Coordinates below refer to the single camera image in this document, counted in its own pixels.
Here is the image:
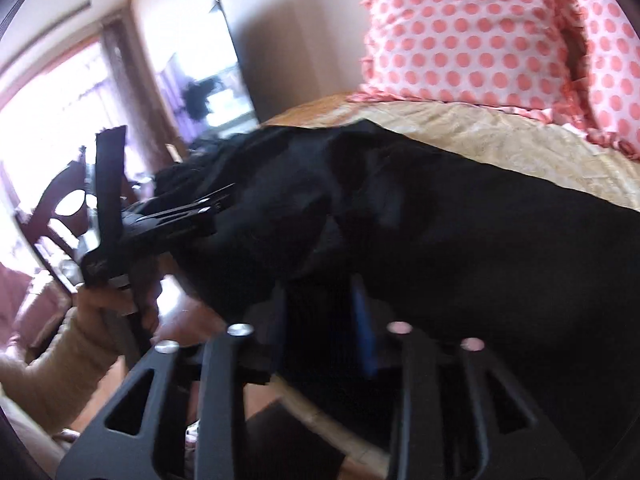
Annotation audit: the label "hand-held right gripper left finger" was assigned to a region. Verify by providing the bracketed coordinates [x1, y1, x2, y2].
[55, 290, 290, 480]

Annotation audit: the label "black pants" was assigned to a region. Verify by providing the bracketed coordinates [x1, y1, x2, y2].
[154, 119, 640, 480]

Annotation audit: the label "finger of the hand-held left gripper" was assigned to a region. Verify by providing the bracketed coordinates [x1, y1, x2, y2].
[150, 206, 227, 244]
[126, 183, 238, 222]

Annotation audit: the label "pink polka dot pillow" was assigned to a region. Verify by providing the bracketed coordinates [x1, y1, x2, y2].
[550, 0, 640, 162]
[344, 0, 593, 128]

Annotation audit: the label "beige patterned bed blanket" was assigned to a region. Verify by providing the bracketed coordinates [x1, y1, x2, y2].
[260, 91, 640, 461]

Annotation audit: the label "dark framed wall mirror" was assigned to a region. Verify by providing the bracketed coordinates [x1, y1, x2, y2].
[154, 0, 262, 135]

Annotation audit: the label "dark wooden chair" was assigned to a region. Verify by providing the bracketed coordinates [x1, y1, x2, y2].
[14, 146, 103, 297]

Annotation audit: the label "person's left hand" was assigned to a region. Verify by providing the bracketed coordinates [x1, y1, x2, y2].
[74, 280, 227, 350]

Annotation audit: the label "person's left forearm cream sleeve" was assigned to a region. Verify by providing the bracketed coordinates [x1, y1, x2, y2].
[0, 305, 132, 436]

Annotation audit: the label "brown window curtain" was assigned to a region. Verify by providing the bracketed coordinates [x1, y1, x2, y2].
[98, 14, 187, 177]

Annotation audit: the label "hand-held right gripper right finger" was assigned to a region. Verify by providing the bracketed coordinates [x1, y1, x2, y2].
[349, 274, 587, 480]

